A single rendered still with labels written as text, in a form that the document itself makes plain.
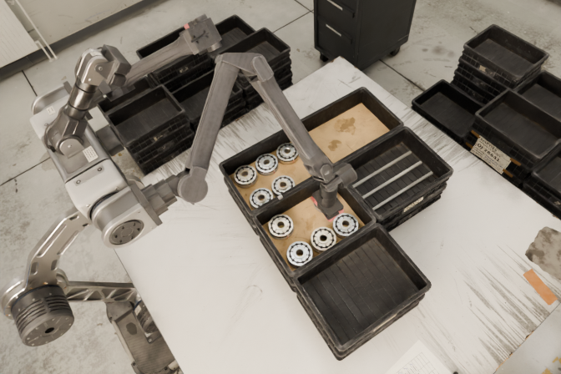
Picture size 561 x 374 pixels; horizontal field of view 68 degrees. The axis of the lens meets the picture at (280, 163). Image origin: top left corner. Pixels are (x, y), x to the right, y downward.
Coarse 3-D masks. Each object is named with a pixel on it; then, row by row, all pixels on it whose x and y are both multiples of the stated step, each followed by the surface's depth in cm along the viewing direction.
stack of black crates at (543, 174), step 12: (552, 156) 220; (540, 168) 218; (552, 168) 228; (528, 180) 223; (540, 180) 214; (552, 180) 224; (528, 192) 226; (540, 192) 220; (552, 192) 214; (540, 204) 224; (552, 204) 217
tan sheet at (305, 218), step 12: (300, 204) 177; (312, 204) 177; (300, 216) 174; (312, 216) 174; (324, 216) 173; (264, 228) 172; (300, 228) 171; (312, 228) 171; (276, 240) 169; (288, 240) 168; (300, 240) 168; (324, 240) 167; (336, 240) 167; (288, 264) 163
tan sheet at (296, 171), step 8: (272, 152) 194; (280, 168) 189; (288, 168) 188; (296, 168) 188; (304, 168) 188; (232, 176) 188; (264, 176) 187; (272, 176) 186; (296, 176) 185; (304, 176) 185; (256, 184) 185; (264, 184) 184; (240, 192) 183; (248, 192) 183; (248, 200) 180
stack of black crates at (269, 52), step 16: (256, 32) 281; (224, 48) 274; (240, 48) 281; (256, 48) 287; (272, 48) 285; (288, 48) 269; (272, 64) 270; (288, 64) 278; (240, 80) 264; (288, 80) 291; (256, 96) 278
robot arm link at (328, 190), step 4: (336, 176) 133; (332, 180) 131; (336, 180) 132; (340, 180) 132; (320, 184) 132; (324, 184) 131; (328, 184) 131; (332, 184) 131; (336, 184) 131; (340, 184) 134; (320, 188) 133; (324, 188) 131; (328, 188) 131; (332, 188) 131; (336, 188) 131; (320, 192) 135; (324, 192) 131; (328, 192) 131; (332, 192) 131; (336, 192) 134; (324, 196) 133; (328, 196) 133; (332, 196) 133
